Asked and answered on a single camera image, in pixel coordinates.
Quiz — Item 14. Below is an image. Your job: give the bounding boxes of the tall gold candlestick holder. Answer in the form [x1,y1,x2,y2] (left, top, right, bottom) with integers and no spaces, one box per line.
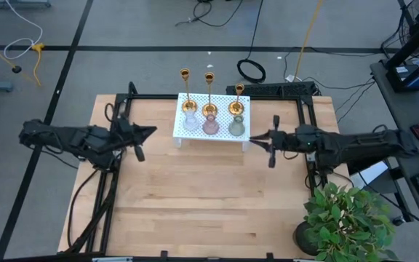
[179,67,199,114]

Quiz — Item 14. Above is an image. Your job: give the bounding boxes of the thin black floor cable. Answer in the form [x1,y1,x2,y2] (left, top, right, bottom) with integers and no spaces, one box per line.
[284,46,378,124]
[175,0,244,28]

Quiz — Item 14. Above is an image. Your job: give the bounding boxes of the orange-yellow floor cable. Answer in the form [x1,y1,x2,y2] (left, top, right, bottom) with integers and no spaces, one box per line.
[292,0,323,82]

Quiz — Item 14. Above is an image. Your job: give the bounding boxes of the green glass candle holder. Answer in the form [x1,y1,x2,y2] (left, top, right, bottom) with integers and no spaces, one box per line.
[228,114,246,138]

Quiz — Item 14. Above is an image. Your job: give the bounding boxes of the white perforated metal shelf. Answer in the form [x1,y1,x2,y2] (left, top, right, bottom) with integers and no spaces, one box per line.
[172,92,251,153]

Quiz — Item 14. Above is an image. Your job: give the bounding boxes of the pink glass candle holder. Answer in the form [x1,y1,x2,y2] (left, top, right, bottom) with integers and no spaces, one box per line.
[201,113,220,136]

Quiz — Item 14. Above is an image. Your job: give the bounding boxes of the black aluminium table frame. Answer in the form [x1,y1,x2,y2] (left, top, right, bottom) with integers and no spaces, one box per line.
[63,82,329,258]

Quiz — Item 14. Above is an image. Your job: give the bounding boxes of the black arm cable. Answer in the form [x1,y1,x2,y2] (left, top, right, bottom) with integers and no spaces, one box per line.
[66,166,102,250]

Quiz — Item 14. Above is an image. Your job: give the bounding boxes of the clear glass candle holder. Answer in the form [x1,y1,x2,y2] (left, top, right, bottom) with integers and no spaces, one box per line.
[183,108,200,132]

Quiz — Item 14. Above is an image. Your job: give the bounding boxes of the yellow cord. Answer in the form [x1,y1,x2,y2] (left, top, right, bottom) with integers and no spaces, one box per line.
[0,33,46,87]

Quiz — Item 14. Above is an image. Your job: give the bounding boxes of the green leafy plant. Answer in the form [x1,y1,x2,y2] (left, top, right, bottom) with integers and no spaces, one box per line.
[302,181,400,262]

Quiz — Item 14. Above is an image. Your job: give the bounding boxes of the coiled black cable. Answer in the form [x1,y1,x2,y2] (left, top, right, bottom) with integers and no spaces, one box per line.
[236,0,267,84]

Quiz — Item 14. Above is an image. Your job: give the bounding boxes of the white floor cable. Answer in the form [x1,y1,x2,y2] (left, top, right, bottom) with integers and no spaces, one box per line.
[3,0,44,60]

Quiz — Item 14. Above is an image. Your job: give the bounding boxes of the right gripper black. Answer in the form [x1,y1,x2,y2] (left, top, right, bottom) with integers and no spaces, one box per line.
[249,115,300,168]

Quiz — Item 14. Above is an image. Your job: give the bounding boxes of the short gold candlestick holder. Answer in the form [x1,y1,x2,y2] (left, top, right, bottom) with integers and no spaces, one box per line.
[228,83,246,116]

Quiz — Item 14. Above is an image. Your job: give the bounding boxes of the grey desk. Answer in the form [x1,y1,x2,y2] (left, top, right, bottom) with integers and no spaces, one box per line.
[370,60,419,240]

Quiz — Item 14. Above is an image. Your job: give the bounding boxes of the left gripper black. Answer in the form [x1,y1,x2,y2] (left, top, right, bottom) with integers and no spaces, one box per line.
[114,116,158,163]

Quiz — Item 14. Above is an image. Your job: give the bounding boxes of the dark plant pot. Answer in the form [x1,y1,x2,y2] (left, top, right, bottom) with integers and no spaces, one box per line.
[292,221,322,257]

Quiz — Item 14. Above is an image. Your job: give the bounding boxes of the medium gold candlestick holder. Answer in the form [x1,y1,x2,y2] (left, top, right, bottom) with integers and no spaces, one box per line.
[201,71,218,118]

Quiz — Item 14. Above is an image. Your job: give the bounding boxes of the white paper sheet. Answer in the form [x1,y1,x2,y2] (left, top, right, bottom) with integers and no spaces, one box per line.
[349,161,389,190]

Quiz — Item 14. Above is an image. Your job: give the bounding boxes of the black monitor stand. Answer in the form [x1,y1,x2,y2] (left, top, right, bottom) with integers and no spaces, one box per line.
[381,14,419,92]

